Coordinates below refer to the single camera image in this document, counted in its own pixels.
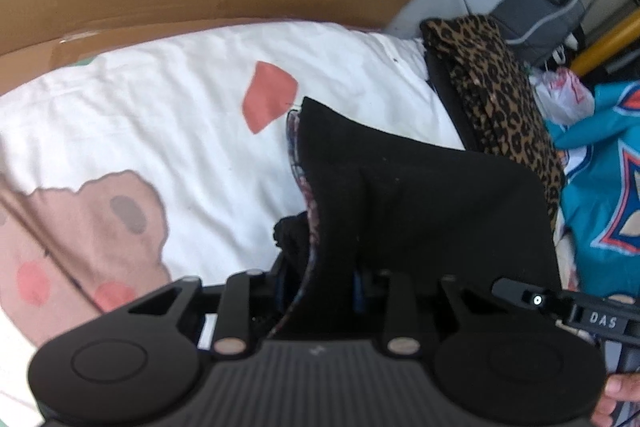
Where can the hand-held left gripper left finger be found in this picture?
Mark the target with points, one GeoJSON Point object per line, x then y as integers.
{"type": "Point", "coordinates": [239, 307]}

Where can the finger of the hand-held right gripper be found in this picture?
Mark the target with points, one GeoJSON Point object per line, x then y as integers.
{"type": "Point", "coordinates": [515, 289]}

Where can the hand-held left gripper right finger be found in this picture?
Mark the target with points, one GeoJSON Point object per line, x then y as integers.
{"type": "Point", "coordinates": [402, 307]}

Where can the black shorts bear print trim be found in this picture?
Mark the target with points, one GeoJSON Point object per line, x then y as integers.
{"type": "Point", "coordinates": [425, 207]}

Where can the person's right hand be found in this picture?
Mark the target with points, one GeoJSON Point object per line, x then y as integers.
{"type": "Point", "coordinates": [622, 389]}

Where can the teal printed blanket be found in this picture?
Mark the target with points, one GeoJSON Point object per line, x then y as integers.
{"type": "Point", "coordinates": [600, 167]}

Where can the white plastic bag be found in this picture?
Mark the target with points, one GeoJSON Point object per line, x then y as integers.
{"type": "Point", "coordinates": [565, 94]}

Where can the leopard print garment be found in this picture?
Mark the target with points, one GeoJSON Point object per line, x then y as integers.
{"type": "Point", "coordinates": [500, 87]}

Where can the cream bear print blanket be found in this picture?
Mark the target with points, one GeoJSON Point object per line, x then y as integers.
{"type": "Point", "coordinates": [150, 107]}

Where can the yellow pole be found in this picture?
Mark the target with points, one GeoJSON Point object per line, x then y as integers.
{"type": "Point", "coordinates": [610, 39]}

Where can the grey bag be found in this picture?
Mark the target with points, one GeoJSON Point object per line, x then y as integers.
{"type": "Point", "coordinates": [540, 22]}

